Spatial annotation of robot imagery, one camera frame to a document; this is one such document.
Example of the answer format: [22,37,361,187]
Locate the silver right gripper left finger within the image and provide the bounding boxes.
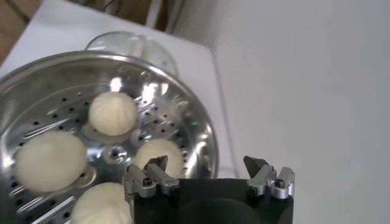
[123,155,180,203]

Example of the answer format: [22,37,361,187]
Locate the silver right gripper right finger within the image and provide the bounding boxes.
[243,155,296,200]

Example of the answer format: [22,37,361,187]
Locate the white steamed baozi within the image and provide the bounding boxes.
[88,91,138,137]
[15,131,88,193]
[69,181,135,224]
[133,138,185,179]

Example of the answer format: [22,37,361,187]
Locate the stainless steel steamer basket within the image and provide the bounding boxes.
[0,50,219,224]

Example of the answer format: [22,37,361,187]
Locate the glass pot lid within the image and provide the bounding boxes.
[85,31,180,77]

